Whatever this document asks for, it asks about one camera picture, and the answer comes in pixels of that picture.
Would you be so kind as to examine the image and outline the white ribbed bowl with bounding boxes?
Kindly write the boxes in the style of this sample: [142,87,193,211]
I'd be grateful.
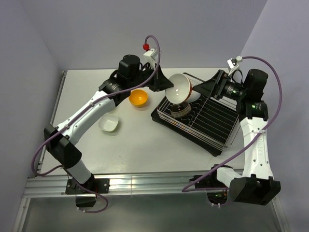
[187,91,201,103]

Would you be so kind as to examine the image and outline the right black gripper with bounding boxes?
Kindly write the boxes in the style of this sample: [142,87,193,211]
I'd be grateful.
[192,69,248,101]

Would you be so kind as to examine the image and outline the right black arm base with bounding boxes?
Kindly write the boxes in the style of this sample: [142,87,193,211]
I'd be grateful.
[195,173,232,207]

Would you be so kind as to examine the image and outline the black drip tray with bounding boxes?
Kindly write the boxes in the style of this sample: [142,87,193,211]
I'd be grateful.
[150,72,241,158]

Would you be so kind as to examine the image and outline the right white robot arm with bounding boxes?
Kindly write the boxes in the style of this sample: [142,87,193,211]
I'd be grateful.
[193,69,281,205]

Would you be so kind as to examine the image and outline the aluminium frame rail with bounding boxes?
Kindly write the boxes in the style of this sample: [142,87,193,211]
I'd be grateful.
[22,171,202,199]

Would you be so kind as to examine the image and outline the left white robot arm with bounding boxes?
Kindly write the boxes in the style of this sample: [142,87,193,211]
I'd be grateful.
[44,52,173,193]

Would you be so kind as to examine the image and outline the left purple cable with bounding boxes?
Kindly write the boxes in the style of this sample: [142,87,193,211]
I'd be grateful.
[31,35,161,213]

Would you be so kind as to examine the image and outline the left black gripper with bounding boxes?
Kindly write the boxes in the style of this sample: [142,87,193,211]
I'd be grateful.
[128,63,173,92]

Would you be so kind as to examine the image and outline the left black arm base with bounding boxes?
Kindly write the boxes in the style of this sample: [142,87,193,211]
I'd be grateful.
[65,178,110,209]

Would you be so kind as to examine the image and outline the orange round bowl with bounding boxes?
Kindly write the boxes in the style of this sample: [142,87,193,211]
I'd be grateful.
[128,89,148,107]

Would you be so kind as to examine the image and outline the brown patterned bowl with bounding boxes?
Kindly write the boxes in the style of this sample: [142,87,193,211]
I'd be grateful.
[170,101,192,118]

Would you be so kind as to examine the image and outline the white bowl orange outside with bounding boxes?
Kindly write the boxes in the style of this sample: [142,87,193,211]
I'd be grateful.
[165,73,192,104]

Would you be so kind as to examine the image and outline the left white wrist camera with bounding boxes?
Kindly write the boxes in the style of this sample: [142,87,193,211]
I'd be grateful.
[143,48,160,69]

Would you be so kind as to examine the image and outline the white square bowl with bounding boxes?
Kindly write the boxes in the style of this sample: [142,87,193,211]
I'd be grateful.
[98,113,119,132]

